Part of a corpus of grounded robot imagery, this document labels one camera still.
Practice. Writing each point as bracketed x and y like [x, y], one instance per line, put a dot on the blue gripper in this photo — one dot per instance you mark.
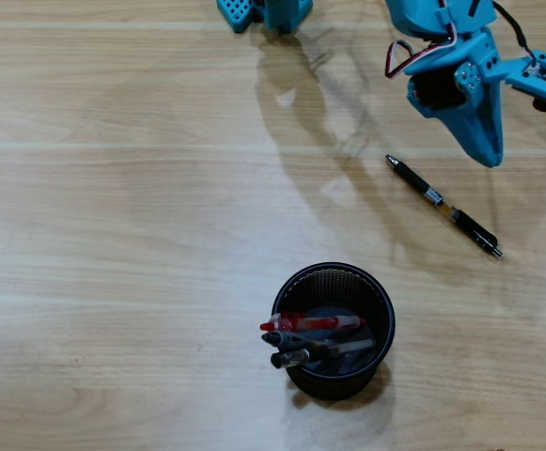
[471, 123]

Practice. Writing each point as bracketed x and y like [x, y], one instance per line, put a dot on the black retractable pen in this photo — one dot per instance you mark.
[413, 178]

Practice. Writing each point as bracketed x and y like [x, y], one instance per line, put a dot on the red clear pen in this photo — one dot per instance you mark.
[319, 323]

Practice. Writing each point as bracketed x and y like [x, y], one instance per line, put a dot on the grey grip clear pen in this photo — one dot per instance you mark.
[291, 339]

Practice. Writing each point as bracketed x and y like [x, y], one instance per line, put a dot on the black capped clear pen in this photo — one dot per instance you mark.
[291, 358]

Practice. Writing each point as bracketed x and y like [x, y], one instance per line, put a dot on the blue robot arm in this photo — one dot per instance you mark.
[423, 16]

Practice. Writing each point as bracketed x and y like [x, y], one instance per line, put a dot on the black mesh pen holder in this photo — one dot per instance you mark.
[333, 286]

